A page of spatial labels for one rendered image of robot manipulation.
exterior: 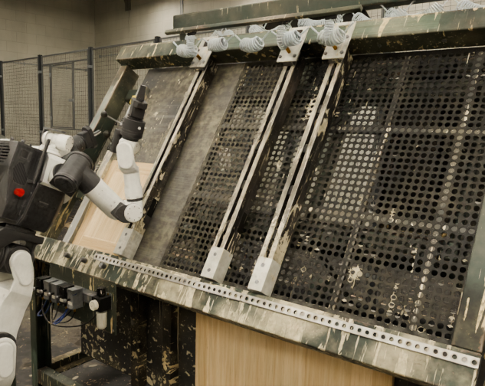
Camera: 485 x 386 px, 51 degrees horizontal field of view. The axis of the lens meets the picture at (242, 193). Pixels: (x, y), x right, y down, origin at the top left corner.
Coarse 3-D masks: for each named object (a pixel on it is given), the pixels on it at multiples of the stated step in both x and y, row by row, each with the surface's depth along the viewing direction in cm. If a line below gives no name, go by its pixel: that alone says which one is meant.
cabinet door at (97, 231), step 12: (144, 168) 251; (108, 180) 262; (120, 180) 257; (144, 180) 248; (120, 192) 253; (96, 216) 254; (84, 228) 254; (96, 228) 249; (108, 228) 245; (120, 228) 240; (84, 240) 249; (96, 240) 245; (108, 240) 241; (108, 252) 236
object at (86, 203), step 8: (128, 112) 278; (112, 152) 268; (104, 160) 268; (112, 160) 268; (104, 168) 265; (104, 176) 265; (88, 200) 259; (80, 208) 259; (88, 208) 259; (80, 216) 256; (72, 224) 257; (80, 224) 256; (72, 232) 254; (64, 240) 254; (72, 240) 253
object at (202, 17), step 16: (272, 0) 286; (288, 0) 279; (304, 0) 273; (320, 0) 268; (336, 0) 262; (352, 0) 257; (368, 0) 252; (384, 0) 247; (400, 0) 243; (416, 0) 240; (432, 0) 239; (176, 16) 330; (192, 16) 322; (208, 16) 314; (224, 16) 307; (240, 16) 300; (256, 16) 293; (208, 240) 251
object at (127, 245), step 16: (192, 32) 245; (192, 48) 246; (192, 64) 256; (208, 64) 256; (192, 80) 256; (208, 80) 257; (192, 96) 250; (192, 112) 250; (176, 128) 245; (176, 144) 244; (160, 160) 241; (176, 160) 245; (160, 176) 237; (144, 192) 235; (160, 192) 238; (144, 208) 231; (128, 224) 230; (144, 224) 232; (128, 240) 225; (128, 256) 226
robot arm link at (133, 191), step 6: (132, 174) 206; (138, 174) 208; (126, 180) 206; (132, 180) 206; (138, 180) 208; (126, 186) 207; (132, 186) 206; (138, 186) 208; (126, 192) 207; (132, 192) 207; (138, 192) 208; (126, 198) 208; (132, 198) 207; (138, 198) 208; (126, 204) 205
